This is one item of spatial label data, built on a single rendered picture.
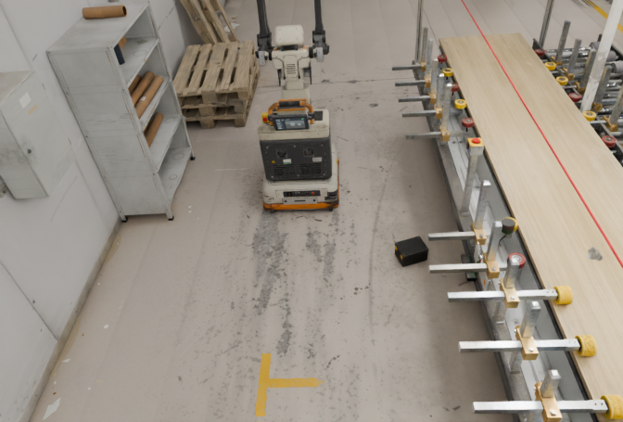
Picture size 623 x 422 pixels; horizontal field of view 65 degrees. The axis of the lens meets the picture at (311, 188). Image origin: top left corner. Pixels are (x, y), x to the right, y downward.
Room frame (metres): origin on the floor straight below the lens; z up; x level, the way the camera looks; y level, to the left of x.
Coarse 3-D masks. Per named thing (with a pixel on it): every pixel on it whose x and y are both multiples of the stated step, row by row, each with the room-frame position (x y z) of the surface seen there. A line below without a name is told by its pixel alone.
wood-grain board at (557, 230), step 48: (480, 48) 3.87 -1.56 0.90; (528, 48) 3.78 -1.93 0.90; (480, 96) 3.09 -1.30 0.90; (528, 96) 3.02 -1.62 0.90; (528, 144) 2.46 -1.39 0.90; (576, 144) 2.40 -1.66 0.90; (528, 192) 2.01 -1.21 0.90; (576, 192) 1.97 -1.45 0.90; (528, 240) 1.66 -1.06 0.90; (576, 240) 1.62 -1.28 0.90; (576, 288) 1.34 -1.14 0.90
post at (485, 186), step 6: (486, 180) 1.85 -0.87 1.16; (480, 186) 1.86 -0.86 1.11; (486, 186) 1.83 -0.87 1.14; (480, 192) 1.85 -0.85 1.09; (486, 192) 1.83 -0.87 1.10; (480, 198) 1.83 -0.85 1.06; (486, 198) 1.83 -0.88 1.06; (480, 204) 1.83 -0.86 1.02; (486, 204) 1.83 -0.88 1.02; (480, 210) 1.83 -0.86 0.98; (480, 216) 1.83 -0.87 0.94; (480, 222) 1.83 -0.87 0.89; (480, 228) 1.83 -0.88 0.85; (474, 240) 1.83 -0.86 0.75
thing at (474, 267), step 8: (448, 264) 1.59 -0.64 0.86; (456, 264) 1.58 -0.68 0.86; (464, 264) 1.58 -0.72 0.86; (472, 264) 1.57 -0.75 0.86; (480, 264) 1.57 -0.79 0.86; (504, 264) 1.55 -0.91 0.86; (432, 272) 1.57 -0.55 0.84; (440, 272) 1.57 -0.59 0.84; (448, 272) 1.56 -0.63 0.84; (456, 272) 1.56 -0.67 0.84; (464, 272) 1.55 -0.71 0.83; (472, 272) 1.55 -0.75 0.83
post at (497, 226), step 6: (498, 222) 1.60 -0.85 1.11; (492, 228) 1.60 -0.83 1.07; (498, 228) 1.58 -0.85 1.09; (492, 234) 1.59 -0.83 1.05; (498, 234) 1.58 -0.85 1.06; (492, 240) 1.58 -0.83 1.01; (498, 240) 1.58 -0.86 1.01; (492, 246) 1.58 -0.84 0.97; (492, 252) 1.58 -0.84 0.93; (492, 258) 1.58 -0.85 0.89
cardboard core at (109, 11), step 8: (88, 8) 3.68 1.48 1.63; (96, 8) 3.67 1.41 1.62; (104, 8) 3.66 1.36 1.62; (112, 8) 3.65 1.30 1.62; (120, 8) 3.64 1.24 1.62; (88, 16) 3.66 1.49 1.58; (96, 16) 3.66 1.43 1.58; (104, 16) 3.65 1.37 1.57; (112, 16) 3.65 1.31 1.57; (120, 16) 3.65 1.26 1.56
